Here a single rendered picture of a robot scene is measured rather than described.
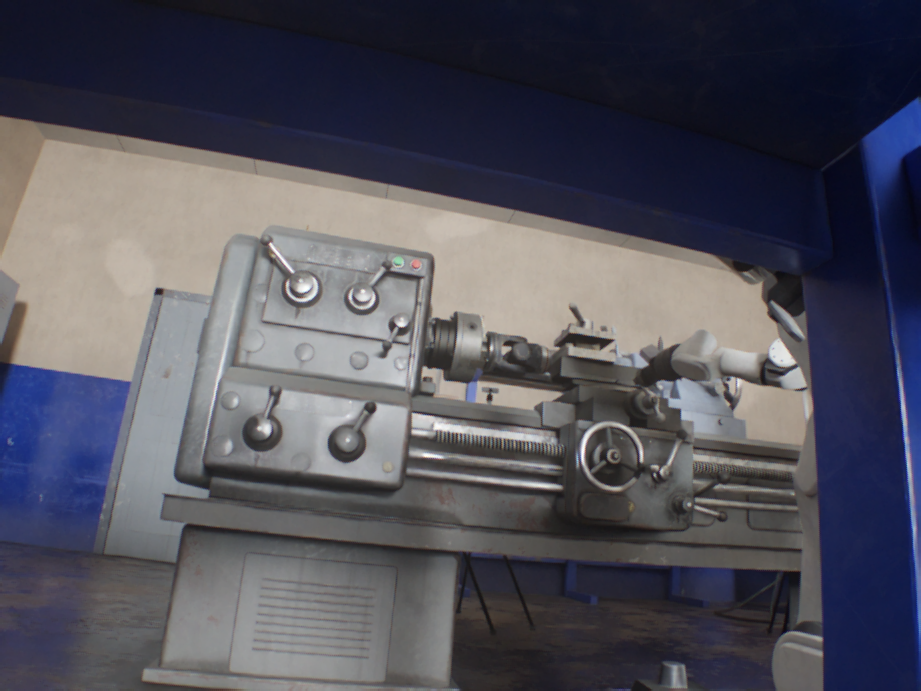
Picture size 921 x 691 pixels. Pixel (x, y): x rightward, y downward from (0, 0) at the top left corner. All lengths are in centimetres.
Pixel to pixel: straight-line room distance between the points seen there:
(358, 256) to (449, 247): 379
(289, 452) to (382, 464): 24
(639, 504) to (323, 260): 120
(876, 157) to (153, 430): 507
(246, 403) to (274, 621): 57
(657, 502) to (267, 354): 123
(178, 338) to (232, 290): 346
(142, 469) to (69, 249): 201
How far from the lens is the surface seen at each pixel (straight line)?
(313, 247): 192
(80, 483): 537
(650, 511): 184
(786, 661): 100
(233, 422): 164
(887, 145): 41
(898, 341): 35
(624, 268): 621
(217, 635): 174
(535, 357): 213
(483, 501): 183
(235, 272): 191
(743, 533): 223
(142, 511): 516
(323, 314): 182
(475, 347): 201
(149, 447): 519
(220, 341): 184
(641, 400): 179
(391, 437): 162
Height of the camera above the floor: 44
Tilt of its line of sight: 17 degrees up
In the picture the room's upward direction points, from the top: 5 degrees clockwise
